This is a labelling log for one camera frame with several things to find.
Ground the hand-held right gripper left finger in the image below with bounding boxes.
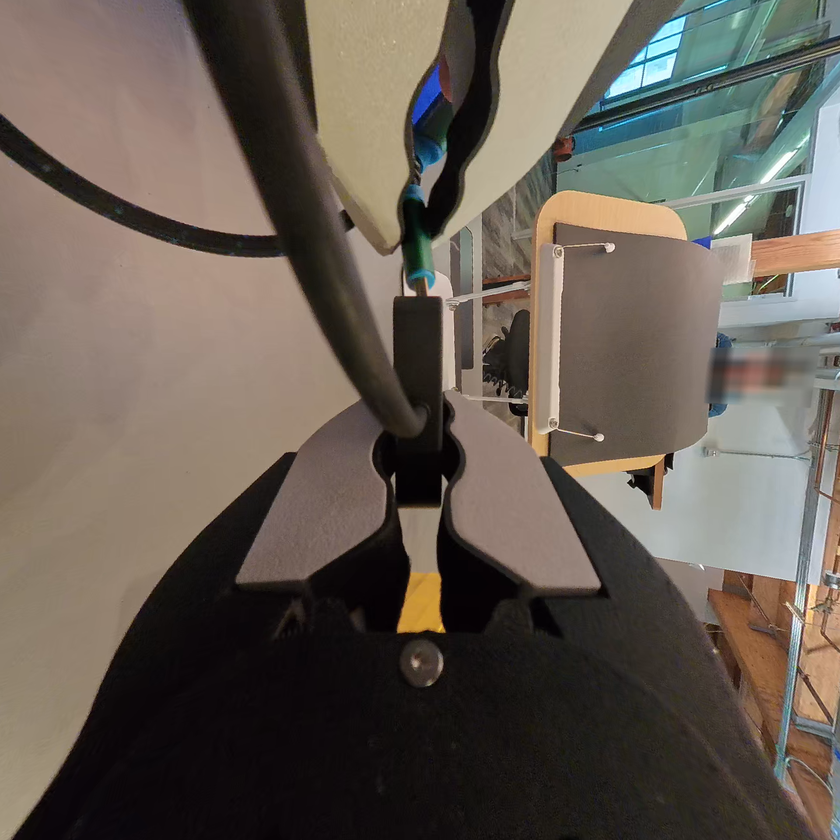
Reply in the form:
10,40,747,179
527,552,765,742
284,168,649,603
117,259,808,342
234,397,409,595

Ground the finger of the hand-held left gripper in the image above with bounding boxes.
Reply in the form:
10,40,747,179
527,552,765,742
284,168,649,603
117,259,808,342
303,0,460,257
430,0,672,242

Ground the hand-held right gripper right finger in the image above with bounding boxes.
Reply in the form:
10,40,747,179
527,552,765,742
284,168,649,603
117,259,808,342
435,390,605,599

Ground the smooth black cable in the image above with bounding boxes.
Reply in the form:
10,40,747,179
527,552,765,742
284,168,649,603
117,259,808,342
185,0,433,435

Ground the blue cloth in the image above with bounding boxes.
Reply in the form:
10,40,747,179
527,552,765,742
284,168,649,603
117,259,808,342
412,66,454,126

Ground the yellow sheet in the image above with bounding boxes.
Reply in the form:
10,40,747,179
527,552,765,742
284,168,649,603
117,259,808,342
397,572,447,634

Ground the light wooden table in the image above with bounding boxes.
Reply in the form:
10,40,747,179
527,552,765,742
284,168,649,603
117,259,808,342
530,190,690,479

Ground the black office chair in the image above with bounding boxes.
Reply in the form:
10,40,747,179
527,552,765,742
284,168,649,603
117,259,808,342
482,308,531,417

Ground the white mounting bar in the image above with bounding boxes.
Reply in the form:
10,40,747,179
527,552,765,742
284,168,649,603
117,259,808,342
535,241,618,442

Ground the white rounded board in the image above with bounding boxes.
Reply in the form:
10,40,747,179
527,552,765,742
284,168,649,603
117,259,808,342
402,272,455,395

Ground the black mat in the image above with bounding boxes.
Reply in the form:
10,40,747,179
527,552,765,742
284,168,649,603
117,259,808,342
554,222,724,468

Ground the grey partition panel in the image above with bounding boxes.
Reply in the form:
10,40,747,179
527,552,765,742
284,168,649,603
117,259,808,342
459,226,475,371

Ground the white paper sheet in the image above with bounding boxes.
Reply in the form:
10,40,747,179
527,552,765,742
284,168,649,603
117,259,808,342
712,235,754,284

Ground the wooden beam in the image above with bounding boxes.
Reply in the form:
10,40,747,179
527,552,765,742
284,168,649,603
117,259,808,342
748,230,840,277

